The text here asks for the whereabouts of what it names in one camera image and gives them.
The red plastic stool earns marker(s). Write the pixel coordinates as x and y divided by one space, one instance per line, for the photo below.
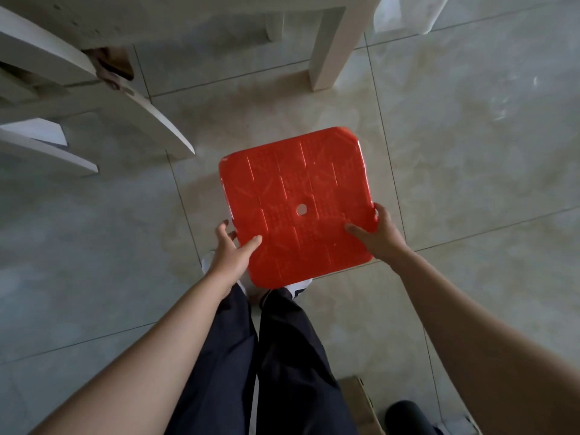
294 185

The white hanging cloth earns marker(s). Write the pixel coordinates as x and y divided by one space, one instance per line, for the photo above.
408 13

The white table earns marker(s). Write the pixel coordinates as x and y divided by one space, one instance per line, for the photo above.
335 45

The brown cardboard box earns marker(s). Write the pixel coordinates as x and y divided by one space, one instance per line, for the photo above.
360 407

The person's left thumb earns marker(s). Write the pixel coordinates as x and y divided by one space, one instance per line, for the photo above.
249 247

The person's right forearm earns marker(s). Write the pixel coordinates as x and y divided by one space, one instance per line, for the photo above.
480 348

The black round object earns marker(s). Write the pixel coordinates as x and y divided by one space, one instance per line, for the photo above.
410 419

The dark trousers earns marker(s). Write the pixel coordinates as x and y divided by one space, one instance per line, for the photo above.
290 371

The person's right thumb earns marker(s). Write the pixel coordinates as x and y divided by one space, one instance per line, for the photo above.
358 231

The person's right hand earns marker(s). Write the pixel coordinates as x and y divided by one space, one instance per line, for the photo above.
385 242

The person's left forearm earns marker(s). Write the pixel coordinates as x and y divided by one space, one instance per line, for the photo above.
149 357

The white wooden chair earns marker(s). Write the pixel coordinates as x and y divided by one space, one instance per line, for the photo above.
145 122

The person's left hand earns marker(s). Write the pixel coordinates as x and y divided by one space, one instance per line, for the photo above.
229 262

